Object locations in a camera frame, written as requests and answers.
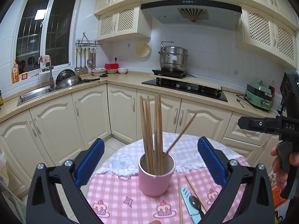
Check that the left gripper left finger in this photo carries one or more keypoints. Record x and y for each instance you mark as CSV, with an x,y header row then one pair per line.
x,y
44,204

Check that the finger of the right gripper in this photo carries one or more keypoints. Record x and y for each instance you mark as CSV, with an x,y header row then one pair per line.
x,y
251,124

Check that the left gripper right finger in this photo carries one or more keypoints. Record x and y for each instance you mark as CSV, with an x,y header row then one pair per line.
x,y
246,194

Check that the wooden chopstick pair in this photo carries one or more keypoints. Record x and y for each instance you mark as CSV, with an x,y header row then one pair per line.
x,y
180,201
195,192

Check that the dark green spoon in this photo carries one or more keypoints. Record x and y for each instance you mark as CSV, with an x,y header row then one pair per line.
x,y
196,204

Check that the light blue knife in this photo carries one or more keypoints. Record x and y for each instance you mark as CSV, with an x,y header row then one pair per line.
x,y
193,212

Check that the kitchen window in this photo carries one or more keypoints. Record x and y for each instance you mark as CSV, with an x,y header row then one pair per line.
x,y
43,37

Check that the person right hand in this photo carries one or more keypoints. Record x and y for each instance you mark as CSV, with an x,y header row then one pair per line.
x,y
281,175

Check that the green electric cooker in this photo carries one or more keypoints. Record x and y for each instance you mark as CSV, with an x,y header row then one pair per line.
x,y
259,96

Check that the orange snack bag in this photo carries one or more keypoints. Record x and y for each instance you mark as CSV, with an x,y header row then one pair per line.
x,y
280,204

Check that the pink checkered tablecloth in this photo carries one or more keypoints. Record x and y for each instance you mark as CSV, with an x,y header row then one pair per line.
x,y
121,192

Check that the black gas stove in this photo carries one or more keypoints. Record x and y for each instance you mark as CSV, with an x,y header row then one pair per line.
x,y
181,81

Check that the cream lower cabinets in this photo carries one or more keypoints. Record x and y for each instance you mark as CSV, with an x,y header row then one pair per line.
x,y
58,126

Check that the cream cabinets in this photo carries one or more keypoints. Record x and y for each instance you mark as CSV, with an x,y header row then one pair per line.
x,y
58,126
267,27

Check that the pink utensil cup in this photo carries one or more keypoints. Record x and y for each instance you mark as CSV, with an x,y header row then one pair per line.
x,y
155,185

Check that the leaning chopstick in cup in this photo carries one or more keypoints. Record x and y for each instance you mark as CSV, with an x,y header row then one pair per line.
x,y
180,135

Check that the wooden chopstick in cup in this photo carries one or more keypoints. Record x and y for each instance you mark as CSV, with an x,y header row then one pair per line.
x,y
149,136

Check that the cream upper cabinets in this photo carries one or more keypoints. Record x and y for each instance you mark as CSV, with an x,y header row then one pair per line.
x,y
267,27

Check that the stainless steel sink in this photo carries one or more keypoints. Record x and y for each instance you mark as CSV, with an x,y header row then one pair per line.
x,y
31,95

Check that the steel wok pan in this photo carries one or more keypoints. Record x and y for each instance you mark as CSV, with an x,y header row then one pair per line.
x,y
68,78

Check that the stainless steel stock pot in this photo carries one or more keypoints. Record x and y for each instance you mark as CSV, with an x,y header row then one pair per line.
x,y
172,58

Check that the yellow bottle on sill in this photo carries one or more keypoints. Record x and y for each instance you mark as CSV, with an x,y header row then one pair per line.
x,y
15,72

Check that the faucet with cloth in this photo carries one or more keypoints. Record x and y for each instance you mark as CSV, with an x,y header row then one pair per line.
x,y
47,70

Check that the range hood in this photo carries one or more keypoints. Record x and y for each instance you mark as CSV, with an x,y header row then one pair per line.
x,y
195,12

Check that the red box on counter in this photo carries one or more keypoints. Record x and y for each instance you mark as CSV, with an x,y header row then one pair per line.
x,y
111,66

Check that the white bowl on counter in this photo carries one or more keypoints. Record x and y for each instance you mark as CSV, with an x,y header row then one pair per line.
x,y
122,70

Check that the hanging utensil rack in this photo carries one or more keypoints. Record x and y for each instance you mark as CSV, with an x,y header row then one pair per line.
x,y
85,54

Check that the round cream wall trivet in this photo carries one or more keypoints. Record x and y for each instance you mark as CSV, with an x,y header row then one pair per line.
x,y
142,49

